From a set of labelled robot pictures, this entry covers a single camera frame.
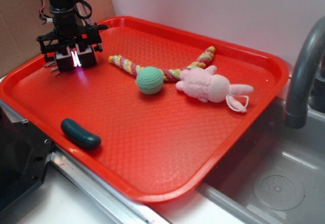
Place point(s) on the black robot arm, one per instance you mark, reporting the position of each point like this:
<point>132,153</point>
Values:
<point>80,7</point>

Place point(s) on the grey faucet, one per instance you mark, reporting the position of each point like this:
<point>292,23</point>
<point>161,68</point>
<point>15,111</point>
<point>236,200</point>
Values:
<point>306,87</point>

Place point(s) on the red plastic tray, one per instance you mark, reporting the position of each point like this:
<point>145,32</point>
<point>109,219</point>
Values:
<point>154,147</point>

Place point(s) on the green dimpled ball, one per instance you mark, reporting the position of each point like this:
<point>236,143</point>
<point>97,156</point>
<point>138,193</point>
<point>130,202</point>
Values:
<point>150,80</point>

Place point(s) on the black metal base block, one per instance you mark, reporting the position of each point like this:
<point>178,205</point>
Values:
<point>25,153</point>

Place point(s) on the grey toy sink basin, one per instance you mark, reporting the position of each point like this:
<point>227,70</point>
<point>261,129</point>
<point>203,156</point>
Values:
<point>273,174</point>

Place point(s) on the pink plush bunny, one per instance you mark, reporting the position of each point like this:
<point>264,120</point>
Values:
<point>208,86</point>

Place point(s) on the multicolour rope toy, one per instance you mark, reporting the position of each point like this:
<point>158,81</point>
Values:
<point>169,75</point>

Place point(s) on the brown cardboard panel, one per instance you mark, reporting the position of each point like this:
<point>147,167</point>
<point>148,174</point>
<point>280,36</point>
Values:
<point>20,26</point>

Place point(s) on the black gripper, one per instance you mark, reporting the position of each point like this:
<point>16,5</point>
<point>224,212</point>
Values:
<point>68,34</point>

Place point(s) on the dark green toy cucumber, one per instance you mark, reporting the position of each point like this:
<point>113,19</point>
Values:
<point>79,135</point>

